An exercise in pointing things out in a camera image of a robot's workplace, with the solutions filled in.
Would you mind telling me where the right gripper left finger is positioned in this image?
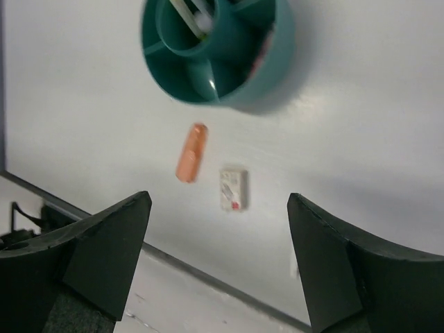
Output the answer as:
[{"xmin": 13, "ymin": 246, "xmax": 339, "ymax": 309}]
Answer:
[{"xmin": 1, "ymin": 191, "xmax": 152, "ymax": 332}]

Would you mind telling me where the white staples box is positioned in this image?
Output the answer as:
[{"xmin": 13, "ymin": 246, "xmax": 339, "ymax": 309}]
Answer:
[{"xmin": 219, "ymin": 166, "xmax": 249, "ymax": 212}]

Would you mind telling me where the orange transparent cap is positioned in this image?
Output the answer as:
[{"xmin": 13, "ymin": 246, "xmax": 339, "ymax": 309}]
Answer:
[{"xmin": 176, "ymin": 123, "xmax": 208, "ymax": 183}]

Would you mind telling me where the pink highlighter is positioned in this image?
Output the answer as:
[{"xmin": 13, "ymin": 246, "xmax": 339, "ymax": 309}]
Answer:
[{"xmin": 249, "ymin": 27, "xmax": 274, "ymax": 77}]

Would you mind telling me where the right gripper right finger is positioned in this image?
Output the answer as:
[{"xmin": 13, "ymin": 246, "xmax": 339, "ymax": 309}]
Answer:
[{"xmin": 287, "ymin": 194, "xmax": 443, "ymax": 332}]

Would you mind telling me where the teal round organizer container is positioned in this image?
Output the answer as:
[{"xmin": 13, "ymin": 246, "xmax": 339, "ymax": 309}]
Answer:
[{"xmin": 140, "ymin": 1, "xmax": 296, "ymax": 110}]

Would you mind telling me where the yellow pen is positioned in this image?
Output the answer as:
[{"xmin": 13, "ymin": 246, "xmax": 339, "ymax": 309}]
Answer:
[{"xmin": 169, "ymin": 0, "xmax": 206, "ymax": 40}]

